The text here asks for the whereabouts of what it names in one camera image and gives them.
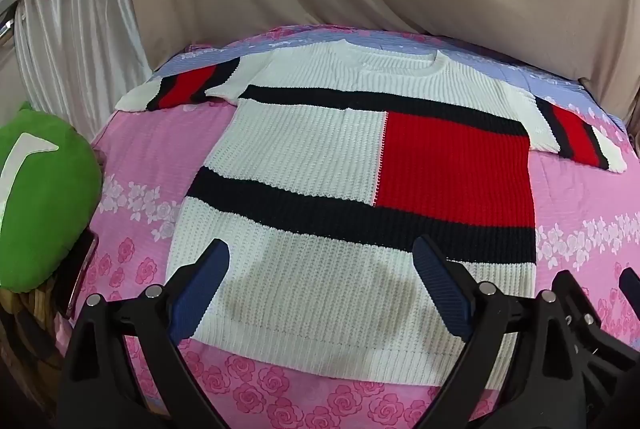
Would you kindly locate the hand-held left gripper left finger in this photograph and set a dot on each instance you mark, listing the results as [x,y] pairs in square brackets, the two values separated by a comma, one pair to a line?
[200,294]

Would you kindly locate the pink floral bedsheet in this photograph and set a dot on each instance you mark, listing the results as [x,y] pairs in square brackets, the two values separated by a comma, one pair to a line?
[140,149]

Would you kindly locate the green pillow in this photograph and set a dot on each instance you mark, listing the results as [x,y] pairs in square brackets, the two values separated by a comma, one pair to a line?
[55,199]

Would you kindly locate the white satin curtain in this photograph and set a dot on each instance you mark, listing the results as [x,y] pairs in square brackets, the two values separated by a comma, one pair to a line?
[75,34]

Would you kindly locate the woven rattan basket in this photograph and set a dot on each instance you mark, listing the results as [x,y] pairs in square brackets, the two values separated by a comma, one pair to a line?
[30,326]

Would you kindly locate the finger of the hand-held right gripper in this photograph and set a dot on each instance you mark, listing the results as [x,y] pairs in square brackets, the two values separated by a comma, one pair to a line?
[631,285]
[582,339]

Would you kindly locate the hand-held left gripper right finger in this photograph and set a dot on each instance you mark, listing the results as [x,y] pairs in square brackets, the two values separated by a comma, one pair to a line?
[445,289]

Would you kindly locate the white red navy knit sweater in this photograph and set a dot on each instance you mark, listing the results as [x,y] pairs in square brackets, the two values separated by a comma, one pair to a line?
[310,149]

